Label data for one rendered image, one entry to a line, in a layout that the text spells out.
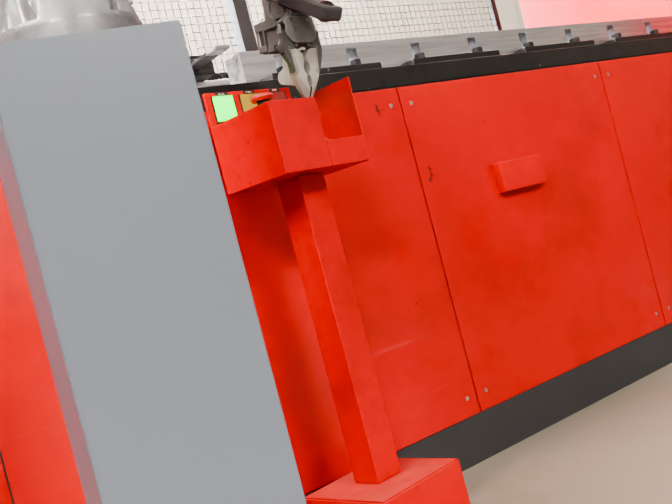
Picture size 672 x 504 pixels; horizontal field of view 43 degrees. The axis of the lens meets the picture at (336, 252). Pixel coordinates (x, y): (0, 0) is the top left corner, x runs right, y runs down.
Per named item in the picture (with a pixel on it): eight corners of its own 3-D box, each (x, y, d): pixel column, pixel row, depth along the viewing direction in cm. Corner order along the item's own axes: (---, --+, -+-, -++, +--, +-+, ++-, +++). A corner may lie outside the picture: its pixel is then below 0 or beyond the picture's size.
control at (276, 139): (286, 173, 137) (257, 64, 137) (227, 195, 148) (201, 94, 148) (370, 159, 151) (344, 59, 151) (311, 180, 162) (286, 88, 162)
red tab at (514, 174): (505, 192, 199) (498, 162, 199) (499, 193, 200) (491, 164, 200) (546, 181, 208) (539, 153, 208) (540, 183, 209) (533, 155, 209)
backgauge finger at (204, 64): (199, 55, 180) (193, 32, 180) (149, 92, 201) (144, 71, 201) (248, 51, 187) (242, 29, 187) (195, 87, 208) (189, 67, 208)
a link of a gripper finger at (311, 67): (303, 104, 158) (293, 54, 157) (326, 97, 153) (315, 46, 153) (291, 105, 155) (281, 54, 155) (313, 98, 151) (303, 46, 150)
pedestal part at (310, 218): (379, 484, 146) (298, 175, 145) (354, 483, 150) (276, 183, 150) (402, 471, 150) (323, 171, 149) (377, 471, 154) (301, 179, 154)
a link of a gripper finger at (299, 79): (291, 105, 155) (281, 54, 155) (313, 98, 151) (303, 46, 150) (278, 107, 153) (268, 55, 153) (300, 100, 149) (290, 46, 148)
